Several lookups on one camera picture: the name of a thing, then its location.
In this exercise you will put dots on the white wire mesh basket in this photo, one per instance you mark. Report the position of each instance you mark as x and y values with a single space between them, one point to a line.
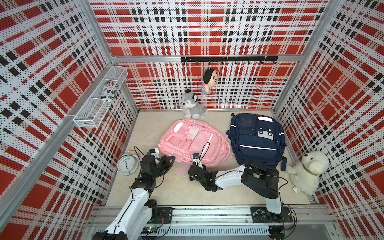
92 113

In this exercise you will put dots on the navy blue backpack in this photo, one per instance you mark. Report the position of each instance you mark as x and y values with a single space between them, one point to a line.
257 138

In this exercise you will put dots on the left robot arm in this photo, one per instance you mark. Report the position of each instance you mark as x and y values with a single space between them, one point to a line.
139 209

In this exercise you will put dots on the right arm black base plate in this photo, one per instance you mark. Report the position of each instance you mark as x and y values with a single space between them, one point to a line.
261 215

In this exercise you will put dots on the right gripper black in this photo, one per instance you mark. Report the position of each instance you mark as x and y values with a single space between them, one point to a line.
204 167

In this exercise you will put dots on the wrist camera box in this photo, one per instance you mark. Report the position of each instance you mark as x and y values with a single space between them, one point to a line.
196 160
155 152

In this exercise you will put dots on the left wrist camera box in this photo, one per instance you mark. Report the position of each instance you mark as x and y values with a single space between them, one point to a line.
155 152

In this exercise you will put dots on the black wall hook rail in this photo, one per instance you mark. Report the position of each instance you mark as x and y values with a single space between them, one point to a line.
247 59

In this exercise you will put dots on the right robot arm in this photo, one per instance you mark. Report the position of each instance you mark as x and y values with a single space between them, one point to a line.
256 176

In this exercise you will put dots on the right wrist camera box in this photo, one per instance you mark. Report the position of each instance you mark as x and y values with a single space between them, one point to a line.
196 160

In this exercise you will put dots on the white fluffy plush dog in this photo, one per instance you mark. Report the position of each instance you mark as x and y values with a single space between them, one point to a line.
305 174

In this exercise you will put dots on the green circuit board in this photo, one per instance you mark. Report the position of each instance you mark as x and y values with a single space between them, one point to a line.
150 230

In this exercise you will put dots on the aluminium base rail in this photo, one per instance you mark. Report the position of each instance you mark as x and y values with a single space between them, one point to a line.
241 215

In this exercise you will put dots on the pink backpack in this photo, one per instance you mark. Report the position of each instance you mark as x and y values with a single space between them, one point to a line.
188 136

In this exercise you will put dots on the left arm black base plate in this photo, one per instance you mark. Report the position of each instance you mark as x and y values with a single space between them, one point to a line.
164 216

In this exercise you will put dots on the white alarm clock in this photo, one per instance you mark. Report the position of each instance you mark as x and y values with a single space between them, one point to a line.
128 164

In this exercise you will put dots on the striped can in basket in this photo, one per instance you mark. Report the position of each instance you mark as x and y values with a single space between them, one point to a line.
109 91

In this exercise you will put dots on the black-haired hanging doll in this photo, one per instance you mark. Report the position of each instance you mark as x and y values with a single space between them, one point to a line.
210 79

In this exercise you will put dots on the grey husky plush toy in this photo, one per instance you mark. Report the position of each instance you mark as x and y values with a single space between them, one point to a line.
191 108

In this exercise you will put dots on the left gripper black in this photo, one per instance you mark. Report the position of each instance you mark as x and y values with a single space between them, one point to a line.
164 159

